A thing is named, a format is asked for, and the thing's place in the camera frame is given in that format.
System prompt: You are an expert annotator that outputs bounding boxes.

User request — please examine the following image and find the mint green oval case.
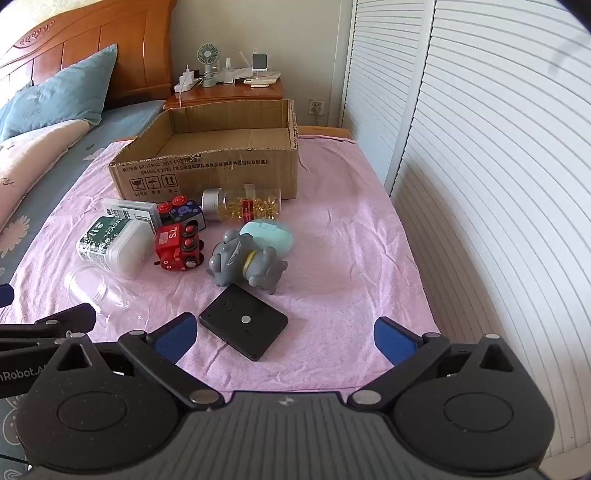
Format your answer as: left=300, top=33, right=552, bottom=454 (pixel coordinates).
left=240, top=219, right=295, bottom=257

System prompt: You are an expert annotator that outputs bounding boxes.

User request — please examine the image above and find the clear bottle of gold capsules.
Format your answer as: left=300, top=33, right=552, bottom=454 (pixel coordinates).
left=202, top=184, right=282, bottom=223

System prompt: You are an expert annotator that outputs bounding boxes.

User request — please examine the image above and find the brown cardboard box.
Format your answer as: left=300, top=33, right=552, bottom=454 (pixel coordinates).
left=108, top=99, right=301, bottom=202

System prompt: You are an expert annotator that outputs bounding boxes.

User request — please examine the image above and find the black power bank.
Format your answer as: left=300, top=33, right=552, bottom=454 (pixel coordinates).
left=198, top=283, right=290, bottom=363

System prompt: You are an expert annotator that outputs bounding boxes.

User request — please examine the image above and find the blue pillow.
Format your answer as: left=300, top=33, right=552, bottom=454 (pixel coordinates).
left=0, top=44, right=119, bottom=144

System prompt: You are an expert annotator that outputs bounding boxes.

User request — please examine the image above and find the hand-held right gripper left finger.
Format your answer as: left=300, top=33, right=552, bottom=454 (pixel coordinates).
left=50, top=313, right=225, bottom=409

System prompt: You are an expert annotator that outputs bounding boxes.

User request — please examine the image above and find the cream floral quilt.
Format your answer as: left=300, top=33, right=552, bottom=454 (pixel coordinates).
left=0, top=119, right=96, bottom=232

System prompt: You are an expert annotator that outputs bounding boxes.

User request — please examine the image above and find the white louvred closet door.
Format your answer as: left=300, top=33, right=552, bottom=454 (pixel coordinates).
left=338, top=0, right=437, bottom=186
left=390, top=0, right=591, bottom=464

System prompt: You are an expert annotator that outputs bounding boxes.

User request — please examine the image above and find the red toy train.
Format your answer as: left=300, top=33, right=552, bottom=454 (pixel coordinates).
left=153, top=224, right=208, bottom=273

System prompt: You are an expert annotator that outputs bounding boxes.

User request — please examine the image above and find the white card box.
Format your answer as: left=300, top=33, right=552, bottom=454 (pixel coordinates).
left=102, top=198, right=160, bottom=227

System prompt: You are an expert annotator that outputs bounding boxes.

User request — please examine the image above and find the white device on stand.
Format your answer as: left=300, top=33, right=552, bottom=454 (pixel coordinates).
left=244, top=52, right=269, bottom=85

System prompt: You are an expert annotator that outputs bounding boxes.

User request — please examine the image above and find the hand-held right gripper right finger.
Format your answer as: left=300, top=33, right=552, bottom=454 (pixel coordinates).
left=348, top=316, right=527, bottom=409

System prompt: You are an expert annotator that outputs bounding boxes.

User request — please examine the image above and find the wooden nightstand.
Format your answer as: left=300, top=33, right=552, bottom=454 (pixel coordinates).
left=163, top=80, right=285, bottom=112

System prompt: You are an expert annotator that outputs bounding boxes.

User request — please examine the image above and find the wooden bed frame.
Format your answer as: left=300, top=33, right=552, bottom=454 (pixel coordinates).
left=297, top=125, right=355, bottom=142

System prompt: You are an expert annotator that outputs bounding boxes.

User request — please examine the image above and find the small green desk fan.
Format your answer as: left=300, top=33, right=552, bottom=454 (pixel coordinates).
left=196, top=43, right=219, bottom=89

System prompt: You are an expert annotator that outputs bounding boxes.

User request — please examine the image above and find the pink cloth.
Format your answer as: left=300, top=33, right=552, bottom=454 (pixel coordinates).
left=0, top=134, right=442, bottom=403

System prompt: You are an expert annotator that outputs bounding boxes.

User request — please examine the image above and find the clear plastic cup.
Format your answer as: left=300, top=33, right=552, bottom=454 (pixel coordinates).
left=65, top=263, right=133, bottom=315

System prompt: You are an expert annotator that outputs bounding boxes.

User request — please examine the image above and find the wooden headboard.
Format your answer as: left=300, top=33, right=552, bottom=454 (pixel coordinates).
left=0, top=0, right=179, bottom=112

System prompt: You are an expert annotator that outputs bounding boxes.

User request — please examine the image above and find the white container with green label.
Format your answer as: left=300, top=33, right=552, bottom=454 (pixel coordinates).
left=76, top=217, right=156, bottom=279

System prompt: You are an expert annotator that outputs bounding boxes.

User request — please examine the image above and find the grey shark toy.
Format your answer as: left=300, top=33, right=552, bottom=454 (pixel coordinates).
left=206, top=229, right=288, bottom=295

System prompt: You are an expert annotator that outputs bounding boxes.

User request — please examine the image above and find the dark toy with red buttons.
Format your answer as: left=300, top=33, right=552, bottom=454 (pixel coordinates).
left=157, top=195, right=206, bottom=230

